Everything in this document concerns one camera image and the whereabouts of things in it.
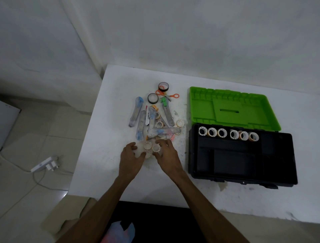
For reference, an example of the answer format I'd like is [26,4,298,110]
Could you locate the person's left hand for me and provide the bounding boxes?
[118,142,147,181]

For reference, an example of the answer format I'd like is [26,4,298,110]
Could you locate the person's right hand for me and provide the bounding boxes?
[152,139,188,183]

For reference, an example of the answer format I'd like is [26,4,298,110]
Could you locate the pile of small tape rolls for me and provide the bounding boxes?
[151,104,185,139]

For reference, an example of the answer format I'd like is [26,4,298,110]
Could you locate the blue knife package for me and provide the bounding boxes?
[128,96,144,128]
[136,110,147,141]

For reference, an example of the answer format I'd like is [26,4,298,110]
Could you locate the green utility knife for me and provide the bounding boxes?
[160,97,175,127]

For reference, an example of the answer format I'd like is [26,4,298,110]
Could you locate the black toolbox with green lid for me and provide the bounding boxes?
[188,86,298,190]

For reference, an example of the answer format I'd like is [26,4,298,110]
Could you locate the orange handled scissors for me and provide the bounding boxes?
[155,89,180,102]

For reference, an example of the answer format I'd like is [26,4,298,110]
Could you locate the black toolbox tray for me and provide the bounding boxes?
[191,124,297,186]

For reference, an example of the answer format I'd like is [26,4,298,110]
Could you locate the person's left forearm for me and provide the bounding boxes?
[57,175,133,243]

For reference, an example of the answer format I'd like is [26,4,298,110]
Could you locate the person's right forearm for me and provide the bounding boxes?
[175,173,250,243]

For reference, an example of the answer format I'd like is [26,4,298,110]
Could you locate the person's black clothing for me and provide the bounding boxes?
[101,201,208,243]

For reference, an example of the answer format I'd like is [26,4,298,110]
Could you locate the white plug adapter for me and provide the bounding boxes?
[46,156,60,172]

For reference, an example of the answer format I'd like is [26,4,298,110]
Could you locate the brown cardboard piece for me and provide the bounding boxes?
[41,195,98,236]

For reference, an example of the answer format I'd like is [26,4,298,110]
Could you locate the white power strip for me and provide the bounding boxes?
[30,158,54,173]

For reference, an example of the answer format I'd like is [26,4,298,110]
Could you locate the grey cabinet panel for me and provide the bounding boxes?
[0,101,22,151]

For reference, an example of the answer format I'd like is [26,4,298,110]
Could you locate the white power cable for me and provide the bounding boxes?
[0,154,75,192]

